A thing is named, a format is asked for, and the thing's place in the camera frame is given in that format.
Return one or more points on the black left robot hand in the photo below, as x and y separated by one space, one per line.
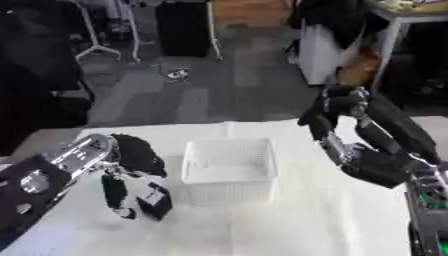
137 153

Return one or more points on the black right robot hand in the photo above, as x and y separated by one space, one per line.
376 166

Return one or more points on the small white floor object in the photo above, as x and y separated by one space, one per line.
177 74

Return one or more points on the white perforated plastic basket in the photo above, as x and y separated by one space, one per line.
228 173

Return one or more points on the white stand with legs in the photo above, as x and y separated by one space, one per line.
93 40

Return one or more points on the white cabinet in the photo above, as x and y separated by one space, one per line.
318 56

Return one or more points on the black cabinet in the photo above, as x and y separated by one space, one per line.
182 28

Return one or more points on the black office chair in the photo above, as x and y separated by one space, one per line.
35 66

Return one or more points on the white-legged side table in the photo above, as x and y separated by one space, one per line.
392 30

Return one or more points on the white upright pole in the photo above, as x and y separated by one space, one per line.
213 33

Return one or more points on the black hanging garment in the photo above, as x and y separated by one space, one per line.
338 16

